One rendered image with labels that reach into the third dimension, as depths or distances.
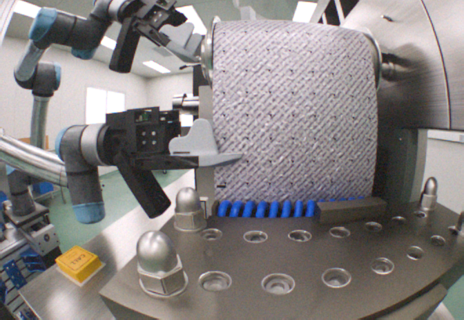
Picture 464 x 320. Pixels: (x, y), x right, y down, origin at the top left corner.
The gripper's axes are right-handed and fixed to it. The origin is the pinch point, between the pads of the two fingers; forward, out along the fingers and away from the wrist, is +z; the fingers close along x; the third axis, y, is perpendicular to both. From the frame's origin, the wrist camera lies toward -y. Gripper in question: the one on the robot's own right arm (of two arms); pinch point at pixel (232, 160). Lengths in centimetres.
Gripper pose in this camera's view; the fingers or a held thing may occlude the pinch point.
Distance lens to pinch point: 26.3
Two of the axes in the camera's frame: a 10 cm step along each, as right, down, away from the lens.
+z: 9.9, 0.0, -1.3
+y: -0.1, -9.9, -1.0
